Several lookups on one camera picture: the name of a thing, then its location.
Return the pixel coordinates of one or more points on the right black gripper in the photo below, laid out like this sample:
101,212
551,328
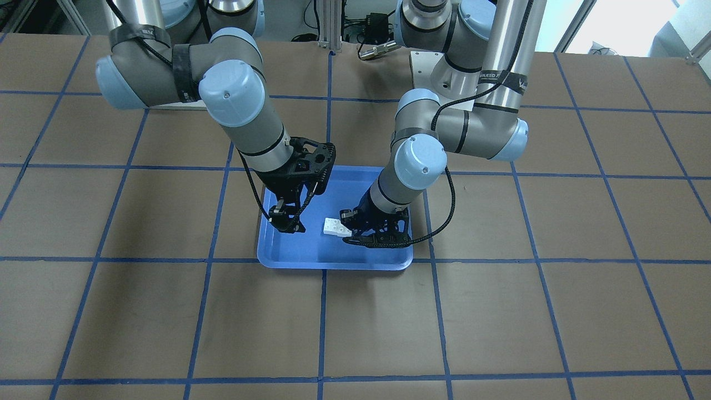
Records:
276,184

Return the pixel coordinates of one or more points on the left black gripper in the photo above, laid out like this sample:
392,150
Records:
367,211

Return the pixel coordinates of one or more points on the white block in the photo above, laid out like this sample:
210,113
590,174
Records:
341,230
329,225

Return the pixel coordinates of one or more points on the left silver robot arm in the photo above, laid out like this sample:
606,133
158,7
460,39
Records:
493,41

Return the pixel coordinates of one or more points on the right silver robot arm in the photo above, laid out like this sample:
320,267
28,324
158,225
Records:
144,69

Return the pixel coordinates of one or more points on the blue plastic tray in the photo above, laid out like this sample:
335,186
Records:
315,250

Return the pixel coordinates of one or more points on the silver cylindrical connector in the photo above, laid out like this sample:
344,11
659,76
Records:
377,51

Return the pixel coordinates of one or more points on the black power adapter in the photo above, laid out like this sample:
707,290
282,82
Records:
376,24

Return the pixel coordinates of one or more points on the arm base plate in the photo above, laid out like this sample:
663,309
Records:
430,70

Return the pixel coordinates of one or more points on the aluminium frame post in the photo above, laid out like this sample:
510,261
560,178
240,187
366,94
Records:
330,24

